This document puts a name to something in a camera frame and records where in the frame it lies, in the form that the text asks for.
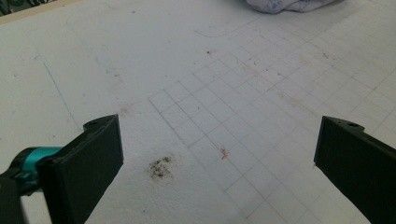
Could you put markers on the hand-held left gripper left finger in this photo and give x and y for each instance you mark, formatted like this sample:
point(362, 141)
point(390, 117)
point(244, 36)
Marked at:
point(81, 161)

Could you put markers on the white lilac printed towel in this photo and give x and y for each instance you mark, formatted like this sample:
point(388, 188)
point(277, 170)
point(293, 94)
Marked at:
point(286, 4)

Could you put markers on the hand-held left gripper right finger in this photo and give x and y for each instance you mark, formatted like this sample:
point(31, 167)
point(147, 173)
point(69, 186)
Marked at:
point(358, 161)

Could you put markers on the white foam mat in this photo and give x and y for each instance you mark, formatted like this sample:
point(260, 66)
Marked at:
point(186, 62)

